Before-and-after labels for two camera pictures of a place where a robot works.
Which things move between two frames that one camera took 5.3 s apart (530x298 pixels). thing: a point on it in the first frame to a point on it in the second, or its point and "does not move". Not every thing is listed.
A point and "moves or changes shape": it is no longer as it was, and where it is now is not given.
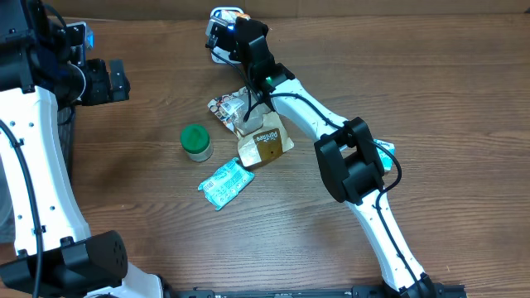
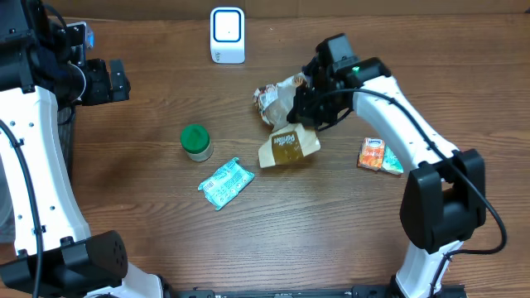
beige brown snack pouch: x=262 y=133 moves or changes shape
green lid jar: x=195 y=141 does not move
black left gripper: x=105 y=92 does not move
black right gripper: x=237 y=55 to x=303 y=114
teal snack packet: x=226 y=183 does not move
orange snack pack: x=243 y=16 moves or changes shape
